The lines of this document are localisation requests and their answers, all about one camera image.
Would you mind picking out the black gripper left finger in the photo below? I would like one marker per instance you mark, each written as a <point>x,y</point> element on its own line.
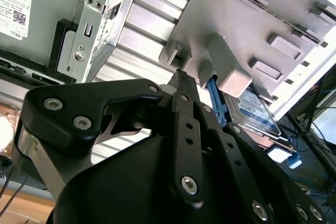
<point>78,103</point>

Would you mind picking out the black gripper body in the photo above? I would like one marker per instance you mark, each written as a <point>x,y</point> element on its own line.
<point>118,182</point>

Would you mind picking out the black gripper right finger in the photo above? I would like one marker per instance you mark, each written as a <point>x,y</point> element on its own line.
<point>233,153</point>

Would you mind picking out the hard disk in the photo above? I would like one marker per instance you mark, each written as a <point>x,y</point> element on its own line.
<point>252,108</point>

